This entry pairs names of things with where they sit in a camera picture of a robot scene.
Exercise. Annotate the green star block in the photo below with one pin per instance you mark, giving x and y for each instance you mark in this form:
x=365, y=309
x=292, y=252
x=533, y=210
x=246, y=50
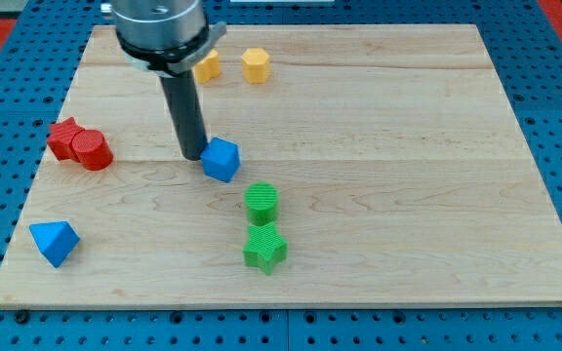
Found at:
x=265, y=247

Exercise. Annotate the wooden board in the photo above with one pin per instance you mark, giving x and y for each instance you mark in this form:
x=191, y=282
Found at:
x=403, y=175

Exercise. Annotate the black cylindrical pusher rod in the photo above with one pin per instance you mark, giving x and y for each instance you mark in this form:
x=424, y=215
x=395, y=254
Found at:
x=183, y=103

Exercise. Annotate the red cylinder block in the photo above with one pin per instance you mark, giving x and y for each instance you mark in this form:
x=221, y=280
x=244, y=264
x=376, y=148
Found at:
x=92, y=150

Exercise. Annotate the green cylinder block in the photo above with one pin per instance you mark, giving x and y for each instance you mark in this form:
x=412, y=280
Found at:
x=261, y=200

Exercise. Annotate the yellow hexagon block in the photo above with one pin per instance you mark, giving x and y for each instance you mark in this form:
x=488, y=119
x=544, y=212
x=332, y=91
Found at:
x=256, y=65

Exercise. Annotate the yellow star block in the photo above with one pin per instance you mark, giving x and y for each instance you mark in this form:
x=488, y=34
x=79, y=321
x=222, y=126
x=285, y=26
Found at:
x=208, y=68

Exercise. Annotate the red star block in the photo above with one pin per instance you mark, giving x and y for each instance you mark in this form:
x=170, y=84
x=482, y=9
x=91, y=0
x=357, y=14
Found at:
x=61, y=137

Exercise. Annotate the blue cube block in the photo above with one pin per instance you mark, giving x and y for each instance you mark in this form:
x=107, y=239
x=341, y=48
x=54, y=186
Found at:
x=220, y=159

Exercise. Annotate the blue triangle block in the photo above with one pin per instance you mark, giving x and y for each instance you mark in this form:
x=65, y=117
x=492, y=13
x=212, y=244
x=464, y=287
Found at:
x=55, y=240

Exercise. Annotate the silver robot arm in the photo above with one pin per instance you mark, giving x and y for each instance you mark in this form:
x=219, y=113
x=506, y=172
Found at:
x=168, y=38

